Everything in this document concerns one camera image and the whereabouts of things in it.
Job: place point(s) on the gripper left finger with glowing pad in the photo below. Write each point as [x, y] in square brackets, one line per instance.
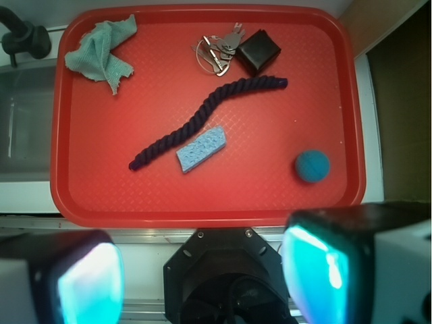
[62, 277]

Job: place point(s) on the metal sink basin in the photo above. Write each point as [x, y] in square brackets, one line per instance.
[26, 123]

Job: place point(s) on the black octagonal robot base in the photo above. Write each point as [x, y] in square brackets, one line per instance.
[226, 276]

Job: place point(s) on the light blue cloth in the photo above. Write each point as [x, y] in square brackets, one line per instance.
[93, 58]

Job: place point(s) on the silver key bunch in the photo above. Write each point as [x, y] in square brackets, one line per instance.
[214, 53]

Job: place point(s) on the blue sponge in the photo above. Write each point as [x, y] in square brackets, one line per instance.
[201, 149]

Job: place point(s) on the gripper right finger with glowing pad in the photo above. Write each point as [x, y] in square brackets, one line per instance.
[367, 263]

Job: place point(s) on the blue felt ball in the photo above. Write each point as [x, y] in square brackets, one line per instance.
[312, 166]

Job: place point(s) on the black faucet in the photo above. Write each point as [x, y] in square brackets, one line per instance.
[23, 37]

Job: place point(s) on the black leather wallet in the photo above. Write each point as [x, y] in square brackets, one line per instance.
[257, 52]

